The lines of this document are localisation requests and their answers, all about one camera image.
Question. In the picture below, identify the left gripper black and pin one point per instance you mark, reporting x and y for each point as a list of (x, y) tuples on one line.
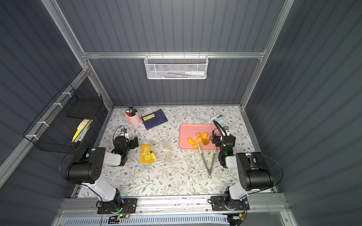
[(133, 142)]

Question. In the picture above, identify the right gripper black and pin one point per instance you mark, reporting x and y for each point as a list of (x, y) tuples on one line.
[(216, 138)]

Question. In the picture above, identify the clear resealable bag yellow zip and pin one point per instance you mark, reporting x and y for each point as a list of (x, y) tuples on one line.
[(153, 152)]

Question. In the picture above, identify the metal kitchen tongs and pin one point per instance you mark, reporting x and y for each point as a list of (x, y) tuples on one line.
[(208, 160)]

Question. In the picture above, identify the yellow cookie pile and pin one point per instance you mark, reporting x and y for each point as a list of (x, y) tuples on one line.
[(204, 139)]

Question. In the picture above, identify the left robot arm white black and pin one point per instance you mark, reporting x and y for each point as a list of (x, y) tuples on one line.
[(85, 169)]

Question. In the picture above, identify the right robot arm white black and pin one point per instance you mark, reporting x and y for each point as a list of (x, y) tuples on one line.
[(253, 171)]

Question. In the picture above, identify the small pale green eraser box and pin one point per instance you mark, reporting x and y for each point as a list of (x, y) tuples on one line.
[(218, 118)]

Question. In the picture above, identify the pink pen cup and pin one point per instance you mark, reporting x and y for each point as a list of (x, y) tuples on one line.
[(133, 116)]

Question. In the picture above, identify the pink plastic tray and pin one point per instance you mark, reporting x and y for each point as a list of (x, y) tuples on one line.
[(192, 135)]

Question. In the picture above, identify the yellow notepad in basket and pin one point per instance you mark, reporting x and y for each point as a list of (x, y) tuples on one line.
[(81, 130)]

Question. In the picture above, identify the dark blue book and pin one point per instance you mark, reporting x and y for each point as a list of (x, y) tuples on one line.
[(154, 119)]

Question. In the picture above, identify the black slab in side basket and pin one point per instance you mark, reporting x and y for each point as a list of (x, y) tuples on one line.
[(84, 109)]

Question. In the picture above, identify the white marker in basket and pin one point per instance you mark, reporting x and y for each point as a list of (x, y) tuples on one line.
[(197, 74)]

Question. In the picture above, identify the black wire side basket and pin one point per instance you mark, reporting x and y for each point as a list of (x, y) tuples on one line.
[(54, 132)]

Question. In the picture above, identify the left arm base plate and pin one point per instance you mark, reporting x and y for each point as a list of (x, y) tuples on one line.
[(127, 205)]

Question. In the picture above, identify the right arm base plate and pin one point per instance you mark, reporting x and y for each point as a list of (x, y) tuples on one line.
[(223, 203)]

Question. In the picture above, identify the white wire wall basket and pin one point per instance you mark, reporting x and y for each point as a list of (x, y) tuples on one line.
[(170, 67)]

